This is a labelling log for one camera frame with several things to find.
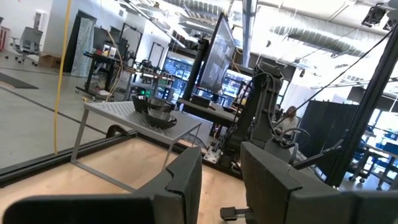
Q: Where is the black rig frame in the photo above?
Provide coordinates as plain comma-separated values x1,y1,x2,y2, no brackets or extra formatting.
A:
148,41,165,65
119,22,143,65

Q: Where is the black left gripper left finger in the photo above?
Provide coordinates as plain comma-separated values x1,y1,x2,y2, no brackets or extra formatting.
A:
2,146,203,224

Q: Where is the black looped floor cable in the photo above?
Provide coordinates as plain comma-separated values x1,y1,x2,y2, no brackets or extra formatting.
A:
105,124,133,140

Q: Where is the large flat monitor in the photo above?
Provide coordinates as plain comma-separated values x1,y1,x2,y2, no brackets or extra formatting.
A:
197,12,238,94

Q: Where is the black ceiling cable reel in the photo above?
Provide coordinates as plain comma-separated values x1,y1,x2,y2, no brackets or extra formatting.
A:
360,2,389,29

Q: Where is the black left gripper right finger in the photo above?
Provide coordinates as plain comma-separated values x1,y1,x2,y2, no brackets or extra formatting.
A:
241,141,398,224

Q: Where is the black leaf-shaped round plate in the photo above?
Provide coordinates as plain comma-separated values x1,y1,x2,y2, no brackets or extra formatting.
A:
142,107,178,130

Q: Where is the rack with blue bins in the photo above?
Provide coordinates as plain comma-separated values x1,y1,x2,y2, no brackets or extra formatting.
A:
161,57,201,101

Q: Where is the black room divider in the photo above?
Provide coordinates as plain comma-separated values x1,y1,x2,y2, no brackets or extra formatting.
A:
297,99,361,160

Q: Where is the cart with blue bins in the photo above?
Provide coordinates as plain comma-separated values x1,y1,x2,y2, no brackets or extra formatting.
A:
348,133,398,191

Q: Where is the grey office chair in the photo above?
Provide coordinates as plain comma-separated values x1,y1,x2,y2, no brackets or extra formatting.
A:
8,26,44,67

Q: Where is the person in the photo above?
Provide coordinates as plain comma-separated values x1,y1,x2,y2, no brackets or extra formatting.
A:
273,105,302,138

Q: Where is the yellow hanging cable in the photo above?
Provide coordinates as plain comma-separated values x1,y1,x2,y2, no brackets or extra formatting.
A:
53,0,73,156

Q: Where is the grey metal mounting bracket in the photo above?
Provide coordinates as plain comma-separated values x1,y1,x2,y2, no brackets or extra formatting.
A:
203,145,223,164

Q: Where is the black monitor pole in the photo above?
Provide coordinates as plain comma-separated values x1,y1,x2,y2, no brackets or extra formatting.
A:
181,33,211,102

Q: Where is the black desk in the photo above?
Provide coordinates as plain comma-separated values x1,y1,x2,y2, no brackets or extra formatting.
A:
75,51,126,101

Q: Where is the dark floor mat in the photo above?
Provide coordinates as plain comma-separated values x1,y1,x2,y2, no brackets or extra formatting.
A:
0,72,39,90

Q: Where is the black deep square plate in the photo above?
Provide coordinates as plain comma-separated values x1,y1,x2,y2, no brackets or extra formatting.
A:
146,96,174,111

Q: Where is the grey metal table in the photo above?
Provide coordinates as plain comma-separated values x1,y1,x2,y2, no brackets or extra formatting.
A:
70,100,203,193

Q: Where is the black table bracket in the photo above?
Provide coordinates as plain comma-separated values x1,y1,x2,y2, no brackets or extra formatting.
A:
219,206,255,222

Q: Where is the grey patterned panel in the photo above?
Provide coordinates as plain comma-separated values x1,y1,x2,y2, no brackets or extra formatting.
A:
70,17,96,78

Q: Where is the silver ventilation duct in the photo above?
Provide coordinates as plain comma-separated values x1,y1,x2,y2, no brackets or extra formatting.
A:
269,24,385,58

